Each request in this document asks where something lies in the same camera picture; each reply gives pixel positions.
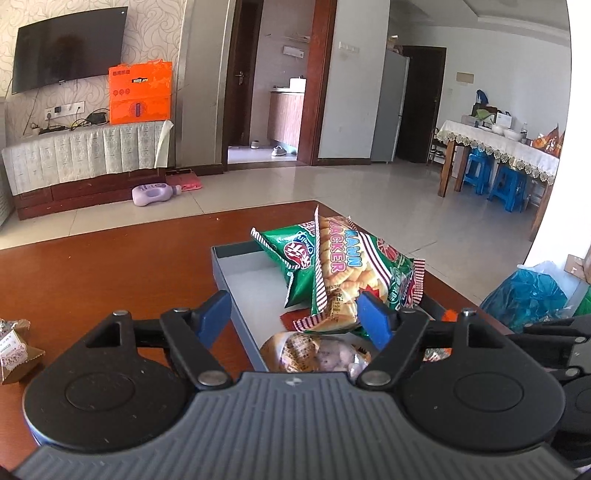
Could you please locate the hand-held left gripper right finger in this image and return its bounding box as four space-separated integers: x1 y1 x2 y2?
355 292 509 390

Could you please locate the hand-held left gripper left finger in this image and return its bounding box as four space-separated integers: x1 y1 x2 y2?
85 290 233 389

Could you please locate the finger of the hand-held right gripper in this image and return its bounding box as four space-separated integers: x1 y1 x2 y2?
523 315 591 336
506 333 583 371

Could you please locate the grey shallow tray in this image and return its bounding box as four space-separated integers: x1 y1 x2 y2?
211 240 465 374

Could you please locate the green striped-edge snack packet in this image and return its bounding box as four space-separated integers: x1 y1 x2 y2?
279 205 372 334
361 231 426 315

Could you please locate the red snack packet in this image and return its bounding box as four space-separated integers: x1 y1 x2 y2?
422 347 456 366

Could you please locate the orange-brown clear snack packet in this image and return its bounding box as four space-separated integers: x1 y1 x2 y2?
260 330 371 374

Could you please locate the small green snack packet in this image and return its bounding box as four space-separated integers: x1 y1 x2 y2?
250 222 324 311

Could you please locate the blue plastic bag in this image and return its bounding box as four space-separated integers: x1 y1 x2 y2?
480 261 571 334

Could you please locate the brown cardboard box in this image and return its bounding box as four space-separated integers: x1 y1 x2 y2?
563 253 591 284

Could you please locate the pink floor mat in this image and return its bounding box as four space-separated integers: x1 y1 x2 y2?
166 172 204 193

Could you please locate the purple detergent bottle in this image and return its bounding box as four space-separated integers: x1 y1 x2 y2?
132 182 183 206

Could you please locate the blue plastic stool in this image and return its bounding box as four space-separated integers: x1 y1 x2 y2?
488 164 530 213
462 148 493 195

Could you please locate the wooden dining table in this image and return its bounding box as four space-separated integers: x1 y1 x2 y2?
436 120 561 234

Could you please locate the wooden television cabinet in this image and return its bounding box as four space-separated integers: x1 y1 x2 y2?
14 166 168 221

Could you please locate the orange snack bag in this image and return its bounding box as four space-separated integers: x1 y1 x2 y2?
531 124 564 154

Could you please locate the lace tablecloth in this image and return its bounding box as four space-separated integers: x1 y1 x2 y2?
436 120 561 186

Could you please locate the brown paper snack packet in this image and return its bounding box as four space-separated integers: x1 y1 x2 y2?
0 318 46 385

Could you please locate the patterned cabinet cloth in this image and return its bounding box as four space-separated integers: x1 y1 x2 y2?
1 120 174 197

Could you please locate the wooden kitchen cabinet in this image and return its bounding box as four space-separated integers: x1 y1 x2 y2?
269 89 307 148

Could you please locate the grey refrigerator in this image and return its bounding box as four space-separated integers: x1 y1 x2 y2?
370 48 411 164

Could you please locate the dark interior door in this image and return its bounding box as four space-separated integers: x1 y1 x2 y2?
396 45 448 164

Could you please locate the orange gift box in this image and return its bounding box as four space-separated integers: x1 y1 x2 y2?
108 61 174 126

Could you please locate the dark wooden door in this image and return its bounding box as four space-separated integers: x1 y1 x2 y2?
231 0 264 148

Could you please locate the black television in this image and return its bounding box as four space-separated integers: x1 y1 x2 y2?
11 7 129 95

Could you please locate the wall socket panel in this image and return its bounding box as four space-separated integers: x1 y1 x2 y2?
45 100 86 117

